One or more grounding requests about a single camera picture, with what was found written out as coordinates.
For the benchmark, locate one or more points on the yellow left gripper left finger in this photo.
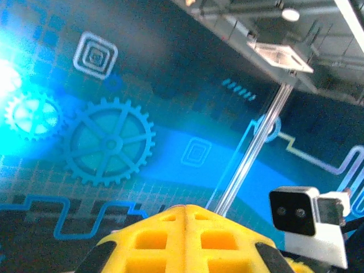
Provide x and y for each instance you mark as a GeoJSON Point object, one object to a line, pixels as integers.
{"type": "Point", "coordinates": [153, 250]}

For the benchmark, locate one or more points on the aluminium frame post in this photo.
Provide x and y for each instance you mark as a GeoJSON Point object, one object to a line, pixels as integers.
{"type": "Point", "coordinates": [256, 145]}

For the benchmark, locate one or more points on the round white ceiling lamp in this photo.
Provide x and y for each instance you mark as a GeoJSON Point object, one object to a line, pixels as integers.
{"type": "Point", "coordinates": [290, 14]}

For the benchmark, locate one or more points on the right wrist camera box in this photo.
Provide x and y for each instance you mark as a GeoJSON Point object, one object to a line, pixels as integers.
{"type": "Point", "coordinates": [293, 210]}

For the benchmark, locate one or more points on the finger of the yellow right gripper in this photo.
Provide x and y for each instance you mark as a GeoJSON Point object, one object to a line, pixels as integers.
{"type": "Point", "coordinates": [300, 268]}

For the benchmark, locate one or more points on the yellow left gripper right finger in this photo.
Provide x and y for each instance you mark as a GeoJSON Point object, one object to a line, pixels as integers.
{"type": "Point", "coordinates": [221, 250]}

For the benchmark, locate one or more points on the square ceiling light panel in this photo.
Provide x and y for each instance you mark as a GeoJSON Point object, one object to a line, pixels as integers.
{"type": "Point", "coordinates": [280, 57]}

